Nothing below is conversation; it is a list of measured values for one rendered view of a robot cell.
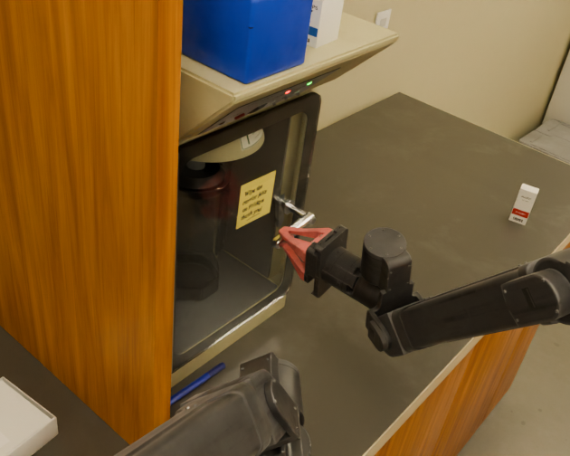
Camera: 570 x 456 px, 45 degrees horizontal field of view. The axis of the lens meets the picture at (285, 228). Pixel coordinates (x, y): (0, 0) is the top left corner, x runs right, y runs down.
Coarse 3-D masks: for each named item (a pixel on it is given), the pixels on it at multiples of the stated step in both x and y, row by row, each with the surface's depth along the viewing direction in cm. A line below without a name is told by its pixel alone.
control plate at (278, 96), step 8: (328, 72) 86; (312, 80) 84; (320, 80) 90; (288, 88) 80; (296, 88) 84; (304, 88) 89; (272, 96) 80; (280, 96) 85; (288, 96) 89; (248, 104) 76; (256, 104) 80; (232, 112) 76; (240, 112) 80; (248, 112) 84; (224, 120) 80; (232, 120) 84; (208, 128) 80
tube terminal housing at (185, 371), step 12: (264, 108) 95; (240, 120) 92; (204, 132) 87; (180, 144) 84; (264, 312) 124; (252, 324) 122; (228, 336) 117; (240, 336) 121; (216, 348) 116; (192, 360) 111; (204, 360) 115; (180, 372) 110; (192, 372) 113
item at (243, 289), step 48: (192, 144) 84; (240, 144) 92; (288, 144) 101; (192, 192) 89; (240, 192) 97; (288, 192) 108; (192, 240) 94; (240, 240) 103; (192, 288) 99; (240, 288) 110; (288, 288) 124; (192, 336) 106
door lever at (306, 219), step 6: (288, 204) 109; (294, 204) 111; (288, 210) 110; (294, 210) 109; (300, 210) 108; (300, 216) 108; (306, 216) 107; (312, 216) 107; (294, 222) 106; (300, 222) 106; (306, 222) 106; (312, 222) 107; (294, 234) 105; (276, 240) 103; (282, 240) 103; (276, 246) 103
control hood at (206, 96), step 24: (360, 24) 91; (312, 48) 82; (336, 48) 83; (360, 48) 85; (384, 48) 91; (192, 72) 73; (216, 72) 73; (288, 72) 76; (312, 72) 79; (336, 72) 91; (192, 96) 74; (216, 96) 71; (240, 96) 70; (264, 96) 77; (192, 120) 75; (216, 120) 77
